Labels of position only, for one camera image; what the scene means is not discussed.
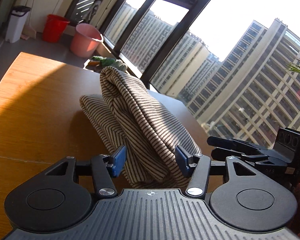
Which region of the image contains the white trash bin black lid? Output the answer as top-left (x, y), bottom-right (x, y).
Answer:
top-left (5, 5), bottom-right (31, 43)

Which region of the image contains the pink plastic bucket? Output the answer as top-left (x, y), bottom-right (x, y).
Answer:
top-left (70, 23), bottom-right (104, 58)

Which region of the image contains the red plastic bucket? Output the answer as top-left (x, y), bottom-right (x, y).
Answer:
top-left (42, 14), bottom-right (70, 43)

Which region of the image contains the grey hanging rag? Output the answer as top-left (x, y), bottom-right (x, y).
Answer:
top-left (89, 0), bottom-right (101, 21)

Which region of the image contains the striped beige knit garment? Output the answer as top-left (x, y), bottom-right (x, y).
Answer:
top-left (79, 67), bottom-right (202, 189)

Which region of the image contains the broom with pink head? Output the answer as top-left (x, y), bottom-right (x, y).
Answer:
top-left (20, 24), bottom-right (37, 40)

